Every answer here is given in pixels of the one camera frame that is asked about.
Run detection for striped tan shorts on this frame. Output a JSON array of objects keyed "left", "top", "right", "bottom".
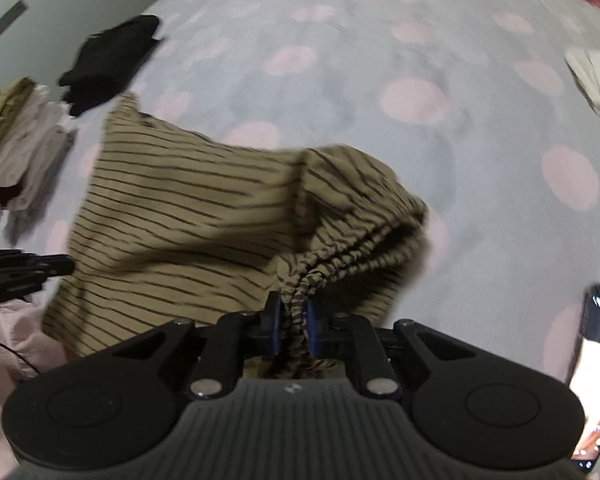
[{"left": 41, "top": 91, "right": 429, "bottom": 380}]

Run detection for polka dot bed sheet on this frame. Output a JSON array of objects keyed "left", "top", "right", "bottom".
[{"left": 0, "top": 0, "right": 600, "bottom": 480}]

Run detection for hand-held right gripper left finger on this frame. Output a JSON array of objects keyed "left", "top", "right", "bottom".
[{"left": 111, "top": 291, "right": 284, "bottom": 401}]

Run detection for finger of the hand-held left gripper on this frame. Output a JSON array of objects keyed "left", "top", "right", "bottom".
[{"left": 0, "top": 248, "right": 76, "bottom": 306}]

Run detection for light pink cloth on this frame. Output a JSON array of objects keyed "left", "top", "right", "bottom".
[{"left": 0, "top": 300, "right": 76, "bottom": 480}]

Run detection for black folded garment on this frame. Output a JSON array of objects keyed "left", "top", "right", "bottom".
[{"left": 57, "top": 14, "right": 165, "bottom": 117}]

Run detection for smartphone with lit screen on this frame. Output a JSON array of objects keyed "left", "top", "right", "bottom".
[{"left": 566, "top": 283, "right": 600, "bottom": 476}]

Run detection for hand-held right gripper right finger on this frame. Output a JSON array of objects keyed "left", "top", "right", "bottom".
[{"left": 306, "top": 299, "right": 487, "bottom": 401}]

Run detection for thin black cable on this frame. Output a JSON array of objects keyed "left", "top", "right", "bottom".
[{"left": 0, "top": 337, "right": 43, "bottom": 376}]

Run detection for cream cloth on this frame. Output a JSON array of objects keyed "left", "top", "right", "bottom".
[{"left": 564, "top": 46, "right": 600, "bottom": 161}]

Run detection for pile of folded light clothes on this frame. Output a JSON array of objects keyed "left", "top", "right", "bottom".
[{"left": 0, "top": 76, "right": 79, "bottom": 245}]

